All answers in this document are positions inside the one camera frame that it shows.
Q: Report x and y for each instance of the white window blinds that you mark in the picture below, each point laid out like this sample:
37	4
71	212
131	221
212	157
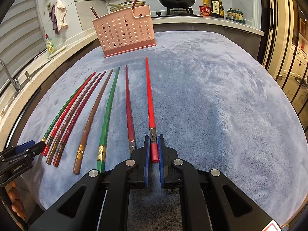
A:
16	28

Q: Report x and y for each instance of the glass sliding door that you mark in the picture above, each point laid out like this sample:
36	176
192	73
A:
286	53

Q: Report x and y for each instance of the white hanging towel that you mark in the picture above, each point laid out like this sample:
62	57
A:
61	13

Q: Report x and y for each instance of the teal spice jar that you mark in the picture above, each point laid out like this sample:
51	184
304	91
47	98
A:
239	15
229	12
234	13

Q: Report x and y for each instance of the dark soy sauce bottle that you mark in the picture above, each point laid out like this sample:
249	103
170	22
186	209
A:
215	6

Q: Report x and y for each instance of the dark brown chopstick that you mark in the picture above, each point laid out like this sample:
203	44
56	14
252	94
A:
93	12

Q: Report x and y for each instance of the red-brown chopstick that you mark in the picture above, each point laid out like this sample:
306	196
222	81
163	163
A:
135	1

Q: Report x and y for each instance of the red instant noodle cup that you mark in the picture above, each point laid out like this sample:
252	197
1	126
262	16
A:
205	10

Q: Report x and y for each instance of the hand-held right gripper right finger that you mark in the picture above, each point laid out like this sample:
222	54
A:
160	168

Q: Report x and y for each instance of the purple hanging cloth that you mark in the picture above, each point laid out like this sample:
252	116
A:
54	21

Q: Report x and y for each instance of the black gas stove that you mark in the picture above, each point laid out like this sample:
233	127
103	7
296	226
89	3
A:
181	12

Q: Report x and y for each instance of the green dish soap bottle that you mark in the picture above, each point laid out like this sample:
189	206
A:
50	47

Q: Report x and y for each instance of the yellow capped sauce bottle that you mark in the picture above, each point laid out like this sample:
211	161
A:
221	8

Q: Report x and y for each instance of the metal faucet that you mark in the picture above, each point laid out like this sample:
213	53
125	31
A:
14	81

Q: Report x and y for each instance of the golden wok with lid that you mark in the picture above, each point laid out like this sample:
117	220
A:
125	4

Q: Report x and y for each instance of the teal spice jar tray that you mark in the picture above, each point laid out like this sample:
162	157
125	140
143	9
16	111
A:
235	20

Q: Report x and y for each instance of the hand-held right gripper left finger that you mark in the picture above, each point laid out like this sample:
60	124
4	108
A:
146	163

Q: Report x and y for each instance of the pink perforated utensil holder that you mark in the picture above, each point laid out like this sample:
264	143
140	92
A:
125	33

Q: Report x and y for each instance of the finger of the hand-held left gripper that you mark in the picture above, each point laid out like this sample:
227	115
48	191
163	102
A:
27	144
36	148

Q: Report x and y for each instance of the yellow seasoning packet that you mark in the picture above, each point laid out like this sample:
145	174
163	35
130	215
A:
206	1

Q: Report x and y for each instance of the white soap tray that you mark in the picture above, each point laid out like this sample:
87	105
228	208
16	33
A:
57	51

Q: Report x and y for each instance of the green chopstick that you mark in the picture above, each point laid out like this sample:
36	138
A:
102	163
49	130

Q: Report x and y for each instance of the person's left hand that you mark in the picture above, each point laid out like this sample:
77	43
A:
17	205

